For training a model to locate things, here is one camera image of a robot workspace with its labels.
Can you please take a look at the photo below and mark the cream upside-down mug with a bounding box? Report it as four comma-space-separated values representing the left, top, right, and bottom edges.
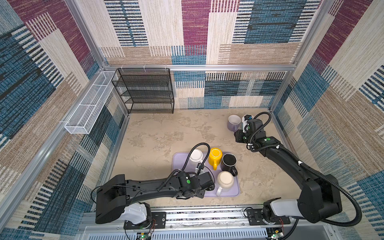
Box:
216, 171, 235, 196

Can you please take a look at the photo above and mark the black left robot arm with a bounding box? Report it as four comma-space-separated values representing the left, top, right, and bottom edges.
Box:
95, 156, 215, 224

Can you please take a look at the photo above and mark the black ceramic mug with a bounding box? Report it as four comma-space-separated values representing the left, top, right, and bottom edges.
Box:
220, 153, 238, 177

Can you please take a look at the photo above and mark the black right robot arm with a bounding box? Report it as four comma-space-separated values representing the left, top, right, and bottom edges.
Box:
234, 112, 363, 227

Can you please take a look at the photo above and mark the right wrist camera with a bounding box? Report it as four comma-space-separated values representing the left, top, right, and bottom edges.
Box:
242, 115, 253, 128

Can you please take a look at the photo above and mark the lavender ceramic mug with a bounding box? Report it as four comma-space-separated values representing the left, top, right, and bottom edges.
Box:
227, 115, 242, 132

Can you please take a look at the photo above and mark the lavender silicone mat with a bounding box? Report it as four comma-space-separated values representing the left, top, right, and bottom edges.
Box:
172, 152, 240, 198

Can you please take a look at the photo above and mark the black mesh wire shelf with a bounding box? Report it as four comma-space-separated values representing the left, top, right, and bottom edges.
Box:
112, 68, 175, 114

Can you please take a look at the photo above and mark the white upside-down mug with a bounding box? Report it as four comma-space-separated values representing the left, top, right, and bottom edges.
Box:
189, 149, 204, 173

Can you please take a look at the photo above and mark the white wire wall basket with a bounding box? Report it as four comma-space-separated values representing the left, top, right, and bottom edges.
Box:
65, 71, 115, 135

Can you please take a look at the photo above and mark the yellow ceramic mug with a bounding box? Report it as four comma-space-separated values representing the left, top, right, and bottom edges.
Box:
209, 148, 223, 171

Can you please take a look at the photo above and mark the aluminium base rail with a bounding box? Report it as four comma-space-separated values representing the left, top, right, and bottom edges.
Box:
74, 205, 343, 240

